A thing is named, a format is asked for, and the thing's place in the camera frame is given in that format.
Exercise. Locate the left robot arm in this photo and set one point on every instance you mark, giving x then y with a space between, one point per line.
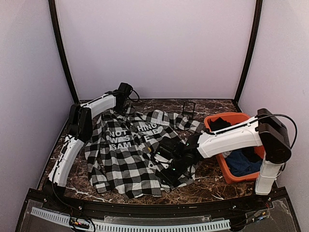
80 130

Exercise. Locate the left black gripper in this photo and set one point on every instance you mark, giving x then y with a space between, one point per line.
121 110

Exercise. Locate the black front rail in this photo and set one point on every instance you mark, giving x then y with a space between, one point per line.
230 208

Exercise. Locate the black garment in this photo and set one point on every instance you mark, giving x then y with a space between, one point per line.
220 126

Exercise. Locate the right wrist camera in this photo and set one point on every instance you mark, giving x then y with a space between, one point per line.
164 154

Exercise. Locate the black frame post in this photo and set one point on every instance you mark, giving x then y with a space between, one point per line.
249 53
61 50

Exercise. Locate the right black frame post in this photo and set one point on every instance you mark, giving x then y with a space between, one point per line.
249 53

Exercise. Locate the black white plaid shirt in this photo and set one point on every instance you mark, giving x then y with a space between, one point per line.
115 158

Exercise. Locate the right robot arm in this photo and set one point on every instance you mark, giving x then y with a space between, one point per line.
265 129

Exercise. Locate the blue garment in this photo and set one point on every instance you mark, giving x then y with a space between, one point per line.
242 163

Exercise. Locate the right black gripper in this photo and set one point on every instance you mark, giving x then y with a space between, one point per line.
169 179

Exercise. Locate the orange plastic basket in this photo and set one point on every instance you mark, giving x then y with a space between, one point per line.
233 118

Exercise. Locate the left black frame post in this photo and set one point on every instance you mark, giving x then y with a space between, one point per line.
61 50

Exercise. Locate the white slotted cable duct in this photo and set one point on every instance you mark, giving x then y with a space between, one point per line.
123 224

